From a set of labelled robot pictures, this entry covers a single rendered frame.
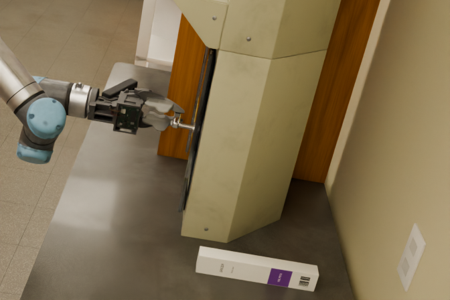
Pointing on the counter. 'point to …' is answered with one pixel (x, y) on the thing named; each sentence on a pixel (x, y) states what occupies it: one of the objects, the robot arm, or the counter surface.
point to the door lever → (181, 122)
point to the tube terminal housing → (261, 94)
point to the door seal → (199, 132)
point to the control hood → (203, 7)
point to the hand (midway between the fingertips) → (178, 114)
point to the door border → (198, 86)
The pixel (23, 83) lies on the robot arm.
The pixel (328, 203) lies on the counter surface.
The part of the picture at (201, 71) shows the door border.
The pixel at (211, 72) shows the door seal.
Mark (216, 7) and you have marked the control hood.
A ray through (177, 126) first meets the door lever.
